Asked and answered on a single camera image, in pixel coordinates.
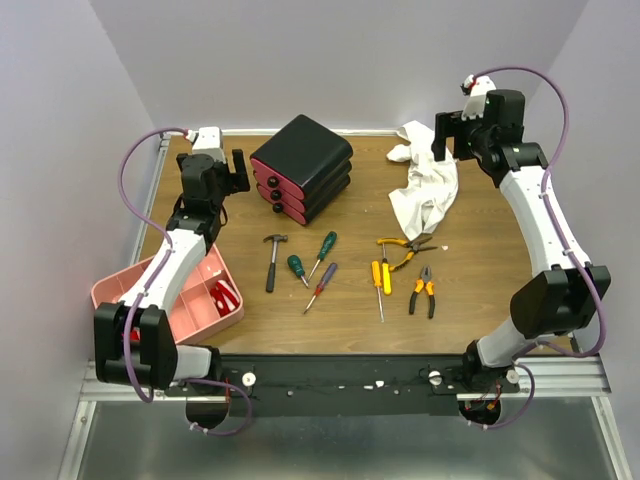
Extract pink top drawer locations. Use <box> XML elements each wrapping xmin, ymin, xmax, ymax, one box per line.
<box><xmin>250</xmin><ymin>158</ymin><xmax>305</xmax><ymax>199</ymax></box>

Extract black drawer cabinet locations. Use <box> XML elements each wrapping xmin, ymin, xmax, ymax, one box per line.
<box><xmin>250</xmin><ymin>114</ymin><xmax>353</xmax><ymax>225</ymax></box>

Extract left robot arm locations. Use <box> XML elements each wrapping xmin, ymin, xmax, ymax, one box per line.
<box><xmin>91</xmin><ymin>149</ymin><xmax>250</xmax><ymax>395</ymax></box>

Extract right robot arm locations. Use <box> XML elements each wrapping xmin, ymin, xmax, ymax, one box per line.
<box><xmin>432</xmin><ymin>84</ymin><xmax>611</xmax><ymax>392</ymax></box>

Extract pink middle drawer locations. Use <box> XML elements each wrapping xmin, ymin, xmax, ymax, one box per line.
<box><xmin>253</xmin><ymin>171</ymin><xmax>307</xmax><ymax>212</ymax></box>

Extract white cloth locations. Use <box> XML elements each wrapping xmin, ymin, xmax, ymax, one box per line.
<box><xmin>386</xmin><ymin>120</ymin><xmax>459</xmax><ymax>240</ymax></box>

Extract short green screwdriver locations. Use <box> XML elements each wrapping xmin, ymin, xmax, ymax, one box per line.
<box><xmin>287</xmin><ymin>255</ymin><xmax>309</xmax><ymax>288</ymax></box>

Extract long green screwdriver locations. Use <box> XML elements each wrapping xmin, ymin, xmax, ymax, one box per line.
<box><xmin>308</xmin><ymin>231</ymin><xmax>337</xmax><ymax>279</ymax></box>

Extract red white item in tray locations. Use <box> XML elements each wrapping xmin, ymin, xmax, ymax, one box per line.
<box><xmin>209</xmin><ymin>280</ymin><xmax>240</xmax><ymax>317</ymax></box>

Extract pink compartment tray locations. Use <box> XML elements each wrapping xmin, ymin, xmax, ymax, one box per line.
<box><xmin>91</xmin><ymin>246</ymin><xmax>244</xmax><ymax>345</ymax></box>

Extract yellow needle nose pliers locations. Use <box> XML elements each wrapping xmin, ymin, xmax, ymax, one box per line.
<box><xmin>376</xmin><ymin>235</ymin><xmax>439</xmax><ymax>273</ymax></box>

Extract purple red screwdriver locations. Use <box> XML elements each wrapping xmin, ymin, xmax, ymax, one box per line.
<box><xmin>303</xmin><ymin>262</ymin><xmax>338</xmax><ymax>314</ymax></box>

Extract orange black combination pliers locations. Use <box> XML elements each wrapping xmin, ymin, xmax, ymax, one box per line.
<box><xmin>408</xmin><ymin>264</ymin><xmax>437</xmax><ymax>320</ymax></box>

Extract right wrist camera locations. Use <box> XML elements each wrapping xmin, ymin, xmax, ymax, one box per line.
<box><xmin>461</xmin><ymin>75</ymin><xmax>496</xmax><ymax>121</ymax></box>

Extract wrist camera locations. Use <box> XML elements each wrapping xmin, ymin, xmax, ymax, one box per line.
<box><xmin>185</xmin><ymin>126</ymin><xmax>223</xmax><ymax>155</ymax></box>
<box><xmin>461</xmin><ymin>75</ymin><xmax>496</xmax><ymax>121</ymax></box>

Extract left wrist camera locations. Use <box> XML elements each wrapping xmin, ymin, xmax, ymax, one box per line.
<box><xmin>185</xmin><ymin>126</ymin><xmax>223</xmax><ymax>155</ymax></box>

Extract black handled hammer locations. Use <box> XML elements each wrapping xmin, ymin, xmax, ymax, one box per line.
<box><xmin>263</xmin><ymin>234</ymin><xmax>288</xmax><ymax>293</ymax></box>

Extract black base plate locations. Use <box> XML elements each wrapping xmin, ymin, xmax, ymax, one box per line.
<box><xmin>165</xmin><ymin>354</ymin><xmax>519</xmax><ymax>427</ymax></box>

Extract aluminium rail frame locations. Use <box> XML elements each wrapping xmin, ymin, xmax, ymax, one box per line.
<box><xmin>78</xmin><ymin>136</ymin><xmax>615</xmax><ymax>479</ymax></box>

